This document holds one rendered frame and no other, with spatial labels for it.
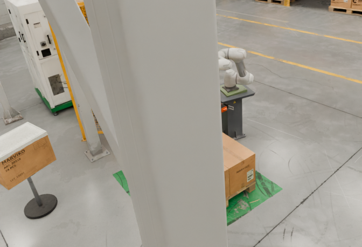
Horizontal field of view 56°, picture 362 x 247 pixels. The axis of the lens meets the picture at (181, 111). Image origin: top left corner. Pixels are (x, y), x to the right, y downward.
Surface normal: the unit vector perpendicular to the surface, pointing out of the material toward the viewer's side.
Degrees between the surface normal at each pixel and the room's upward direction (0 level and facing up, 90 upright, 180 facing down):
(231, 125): 90
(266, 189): 0
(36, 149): 90
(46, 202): 0
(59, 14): 45
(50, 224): 0
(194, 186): 90
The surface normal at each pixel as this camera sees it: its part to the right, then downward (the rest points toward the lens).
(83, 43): 0.33, -0.34
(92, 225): -0.11, -0.86
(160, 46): 0.56, 0.37
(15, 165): 0.78, 0.25
